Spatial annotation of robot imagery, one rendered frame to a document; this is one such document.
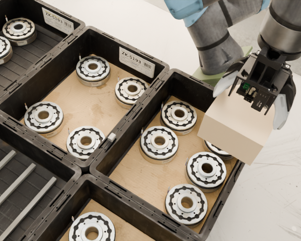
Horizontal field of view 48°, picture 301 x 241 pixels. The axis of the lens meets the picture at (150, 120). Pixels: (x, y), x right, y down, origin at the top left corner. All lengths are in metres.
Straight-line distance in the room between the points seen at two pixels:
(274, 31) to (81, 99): 0.65
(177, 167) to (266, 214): 0.31
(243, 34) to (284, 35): 2.18
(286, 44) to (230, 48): 0.63
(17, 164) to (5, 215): 0.13
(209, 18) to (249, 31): 1.65
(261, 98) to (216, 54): 0.57
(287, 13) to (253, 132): 0.24
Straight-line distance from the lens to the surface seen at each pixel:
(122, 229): 0.84
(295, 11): 0.49
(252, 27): 2.78
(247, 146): 0.66
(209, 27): 1.10
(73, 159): 0.80
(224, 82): 0.66
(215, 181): 0.88
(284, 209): 1.10
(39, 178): 0.91
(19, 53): 1.18
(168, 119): 0.95
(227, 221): 1.03
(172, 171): 0.90
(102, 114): 0.99
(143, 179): 0.88
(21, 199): 0.89
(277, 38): 0.52
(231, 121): 0.65
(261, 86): 0.56
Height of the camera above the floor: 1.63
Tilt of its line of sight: 55 degrees down
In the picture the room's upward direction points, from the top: 9 degrees clockwise
